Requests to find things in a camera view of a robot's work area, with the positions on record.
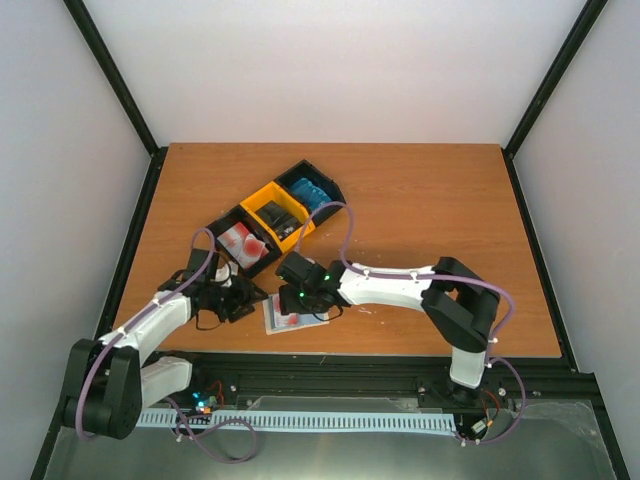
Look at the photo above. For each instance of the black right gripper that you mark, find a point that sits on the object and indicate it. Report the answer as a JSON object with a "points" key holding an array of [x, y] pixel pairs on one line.
{"points": [[289, 305]]}

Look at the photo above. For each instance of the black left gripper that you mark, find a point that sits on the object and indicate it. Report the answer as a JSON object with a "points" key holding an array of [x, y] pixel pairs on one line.
{"points": [[245, 298]]}

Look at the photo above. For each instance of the black vip card stack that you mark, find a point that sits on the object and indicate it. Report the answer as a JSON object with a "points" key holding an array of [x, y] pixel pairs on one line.
{"points": [[278, 219]]}

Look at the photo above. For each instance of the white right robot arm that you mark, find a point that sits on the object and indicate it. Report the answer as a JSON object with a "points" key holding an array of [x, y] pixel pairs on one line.
{"points": [[461, 306]]}

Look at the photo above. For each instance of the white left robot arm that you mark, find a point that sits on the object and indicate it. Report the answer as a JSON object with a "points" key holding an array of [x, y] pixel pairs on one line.
{"points": [[130, 350]]}

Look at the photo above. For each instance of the red white card stack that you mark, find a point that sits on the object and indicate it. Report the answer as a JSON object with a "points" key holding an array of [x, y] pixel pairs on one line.
{"points": [[242, 245]]}

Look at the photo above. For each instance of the black bin with red cards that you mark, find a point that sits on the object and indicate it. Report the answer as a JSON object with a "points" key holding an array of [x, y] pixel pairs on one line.
{"points": [[238, 214]]}

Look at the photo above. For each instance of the blue card stack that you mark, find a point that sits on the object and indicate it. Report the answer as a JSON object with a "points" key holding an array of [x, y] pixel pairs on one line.
{"points": [[309, 194]]}

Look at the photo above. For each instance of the black bin with blue cards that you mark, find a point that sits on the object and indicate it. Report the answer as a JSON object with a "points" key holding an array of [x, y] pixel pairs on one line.
{"points": [[306, 169]]}

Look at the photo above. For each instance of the yellow plastic bin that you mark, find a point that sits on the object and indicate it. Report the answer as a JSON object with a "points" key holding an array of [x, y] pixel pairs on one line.
{"points": [[273, 191]]}

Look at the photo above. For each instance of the black aluminium table frame rail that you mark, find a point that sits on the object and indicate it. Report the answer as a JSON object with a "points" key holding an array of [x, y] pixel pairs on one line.
{"points": [[236, 378]]}

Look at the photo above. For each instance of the light blue slotted cable duct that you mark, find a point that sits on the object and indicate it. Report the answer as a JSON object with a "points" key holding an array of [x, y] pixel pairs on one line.
{"points": [[327, 422]]}

